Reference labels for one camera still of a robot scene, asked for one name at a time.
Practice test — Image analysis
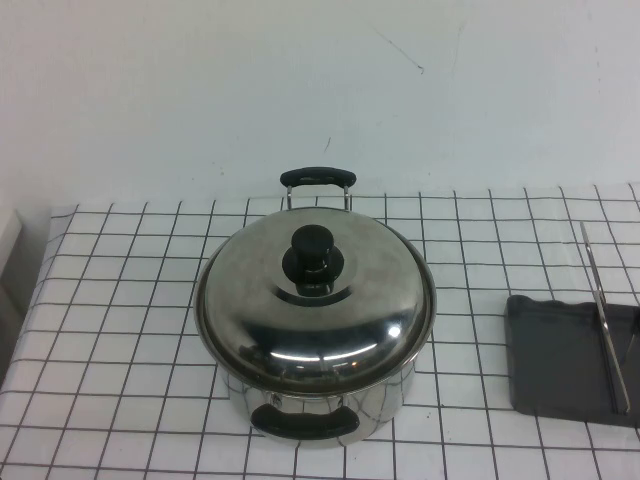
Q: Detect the steel pot lid black knob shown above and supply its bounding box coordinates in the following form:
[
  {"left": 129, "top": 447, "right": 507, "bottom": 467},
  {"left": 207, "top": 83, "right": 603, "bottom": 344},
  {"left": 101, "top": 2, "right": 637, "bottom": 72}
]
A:
[{"left": 193, "top": 204, "right": 437, "bottom": 387}]

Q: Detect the stainless steel cooking pot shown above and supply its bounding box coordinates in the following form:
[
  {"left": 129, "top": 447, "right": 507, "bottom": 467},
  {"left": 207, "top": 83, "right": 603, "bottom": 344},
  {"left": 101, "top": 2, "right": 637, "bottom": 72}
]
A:
[{"left": 192, "top": 166, "right": 439, "bottom": 448}]

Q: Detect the white black grid tablecloth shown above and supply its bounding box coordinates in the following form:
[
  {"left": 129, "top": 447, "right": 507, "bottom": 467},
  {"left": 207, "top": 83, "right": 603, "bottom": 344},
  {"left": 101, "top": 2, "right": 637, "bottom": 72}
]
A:
[{"left": 0, "top": 182, "right": 640, "bottom": 480}]

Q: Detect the beige box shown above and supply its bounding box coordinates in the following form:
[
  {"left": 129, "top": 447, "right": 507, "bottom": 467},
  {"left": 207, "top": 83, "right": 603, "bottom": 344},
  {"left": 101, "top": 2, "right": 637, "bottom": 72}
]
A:
[{"left": 0, "top": 207, "right": 29, "bottom": 321}]

